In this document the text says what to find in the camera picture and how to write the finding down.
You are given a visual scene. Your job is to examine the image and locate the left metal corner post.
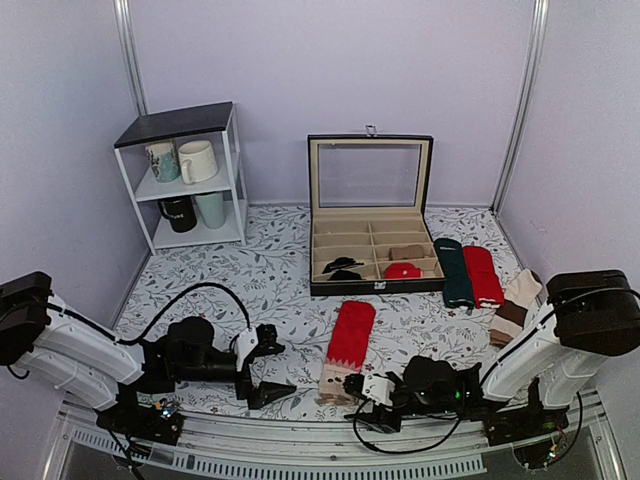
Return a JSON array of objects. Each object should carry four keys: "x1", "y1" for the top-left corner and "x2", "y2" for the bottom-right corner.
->
[{"x1": 113, "y1": 0, "x2": 148, "y2": 116}]

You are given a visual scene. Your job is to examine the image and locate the metal corner post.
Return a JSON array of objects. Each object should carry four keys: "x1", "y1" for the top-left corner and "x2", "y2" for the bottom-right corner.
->
[
  {"x1": 113, "y1": 0, "x2": 148, "y2": 116},
  {"x1": 491, "y1": 0, "x2": 550, "y2": 216}
]

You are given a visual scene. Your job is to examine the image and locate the red and beige sock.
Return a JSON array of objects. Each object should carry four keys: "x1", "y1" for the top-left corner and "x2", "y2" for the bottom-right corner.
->
[{"x1": 317, "y1": 301, "x2": 376, "y2": 406}]

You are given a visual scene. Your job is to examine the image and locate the rolled black sock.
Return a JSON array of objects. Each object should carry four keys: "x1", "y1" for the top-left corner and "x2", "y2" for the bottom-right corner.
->
[{"x1": 322, "y1": 257, "x2": 363, "y2": 281}]

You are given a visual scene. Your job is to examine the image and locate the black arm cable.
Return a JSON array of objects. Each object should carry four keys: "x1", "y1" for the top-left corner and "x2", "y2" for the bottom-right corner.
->
[
  {"x1": 44, "y1": 281, "x2": 251, "y2": 347},
  {"x1": 351, "y1": 286, "x2": 631, "y2": 454}
]

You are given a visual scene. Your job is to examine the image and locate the rolled brown sock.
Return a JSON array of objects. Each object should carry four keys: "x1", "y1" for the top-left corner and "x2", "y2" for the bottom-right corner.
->
[{"x1": 388, "y1": 244, "x2": 433, "y2": 261}]

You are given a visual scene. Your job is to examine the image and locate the cream and brown sock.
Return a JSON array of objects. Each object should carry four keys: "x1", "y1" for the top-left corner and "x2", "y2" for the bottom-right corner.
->
[{"x1": 489, "y1": 269, "x2": 542, "y2": 348}]

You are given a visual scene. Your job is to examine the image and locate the light green tumbler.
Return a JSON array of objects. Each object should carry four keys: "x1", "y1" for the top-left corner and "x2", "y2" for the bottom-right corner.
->
[{"x1": 194, "y1": 192, "x2": 226, "y2": 229}]

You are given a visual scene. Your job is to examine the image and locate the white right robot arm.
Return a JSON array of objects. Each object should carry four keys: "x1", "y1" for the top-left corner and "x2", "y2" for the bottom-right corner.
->
[{"x1": 343, "y1": 270, "x2": 639, "y2": 446}]

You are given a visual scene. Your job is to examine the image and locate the white shelf with black top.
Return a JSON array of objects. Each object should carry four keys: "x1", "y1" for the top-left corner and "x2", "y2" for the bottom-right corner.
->
[{"x1": 114, "y1": 101, "x2": 248, "y2": 254}]

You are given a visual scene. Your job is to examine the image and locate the dark green sock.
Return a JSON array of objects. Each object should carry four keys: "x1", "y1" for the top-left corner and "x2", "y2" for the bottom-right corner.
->
[{"x1": 434, "y1": 238, "x2": 475, "y2": 309}]

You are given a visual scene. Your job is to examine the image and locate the teal patterned mug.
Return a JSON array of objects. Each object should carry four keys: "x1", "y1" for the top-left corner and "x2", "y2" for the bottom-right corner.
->
[{"x1": 145, "y1": 141, "x2": 181, "y2": 183}]

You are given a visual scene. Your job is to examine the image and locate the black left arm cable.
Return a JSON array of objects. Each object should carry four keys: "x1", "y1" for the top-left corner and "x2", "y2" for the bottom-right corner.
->
[{"x1": 44, "y1": 281, "x2": 251, "y2": 347}]

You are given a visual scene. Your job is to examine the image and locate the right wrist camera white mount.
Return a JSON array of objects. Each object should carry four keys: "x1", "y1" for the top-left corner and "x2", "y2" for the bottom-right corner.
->
[{"x1": 361, "y1": 374, "x2": 395, "y2": 407}]

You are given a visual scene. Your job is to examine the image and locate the black mug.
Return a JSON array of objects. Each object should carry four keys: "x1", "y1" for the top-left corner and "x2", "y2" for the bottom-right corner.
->
[{"x1": 157, "y1": 196, "x2": 197, "y2": 233}]

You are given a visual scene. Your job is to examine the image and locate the rolled red sock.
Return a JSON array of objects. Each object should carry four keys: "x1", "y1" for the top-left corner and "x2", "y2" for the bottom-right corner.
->
[{"x1": 384, "y1": 262, "x2": 422, "y2": 280}]

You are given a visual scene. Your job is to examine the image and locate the aluminium front frame rail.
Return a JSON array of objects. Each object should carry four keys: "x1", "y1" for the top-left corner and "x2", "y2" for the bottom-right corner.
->
[{"x1": 44, "y1": 394, "x2": 626, "y2": 480}]

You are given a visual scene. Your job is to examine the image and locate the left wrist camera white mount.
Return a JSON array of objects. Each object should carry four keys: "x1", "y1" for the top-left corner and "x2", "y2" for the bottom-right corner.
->
[{"x1": 233, "y1": 327, "x2": 259, "y2": 372}]

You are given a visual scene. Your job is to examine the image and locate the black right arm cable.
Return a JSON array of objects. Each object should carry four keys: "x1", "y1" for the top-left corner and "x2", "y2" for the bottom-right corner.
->
[{"x1": 351, "y1": 286, "x2": 631, "y2": 454}]

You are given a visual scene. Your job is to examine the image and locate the black compartment storage box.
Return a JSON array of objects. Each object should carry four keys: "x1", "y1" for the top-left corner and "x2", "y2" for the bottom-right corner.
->
[{"x1": 307, "y1": 126, "x2": 445, "y2": 297}]

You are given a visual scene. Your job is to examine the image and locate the white mug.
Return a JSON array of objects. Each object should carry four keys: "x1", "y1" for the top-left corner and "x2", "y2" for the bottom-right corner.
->
[{"x1": 178, "y1": 140, "x2": 218, "y2": 185}]

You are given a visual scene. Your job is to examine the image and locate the right metal corner post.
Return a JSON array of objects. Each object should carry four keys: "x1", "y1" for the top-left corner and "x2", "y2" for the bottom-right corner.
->
[{"x1": 491, "y1": 0, "x2": 550, "y2": 216}]

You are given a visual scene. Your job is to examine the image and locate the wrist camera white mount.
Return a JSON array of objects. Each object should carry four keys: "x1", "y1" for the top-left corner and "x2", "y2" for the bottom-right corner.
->
[
  {"x1": 233, "y1": 327, "x2": 259, "y2": 372},
  {"x1": 361, "y1": 374, "x2": 395, "y2": 407}
]

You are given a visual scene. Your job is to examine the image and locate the red sock with white band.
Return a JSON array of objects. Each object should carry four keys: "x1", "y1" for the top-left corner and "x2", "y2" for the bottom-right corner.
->
[{"x1": 463, "y1": 246, "x2": 505, "y2": 309}]

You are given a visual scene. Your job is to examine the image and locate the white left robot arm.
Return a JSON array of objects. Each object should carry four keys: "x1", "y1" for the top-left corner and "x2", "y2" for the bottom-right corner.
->
[{"x1": 1, "y1": 271, "x2": 296, "y2": 445}]

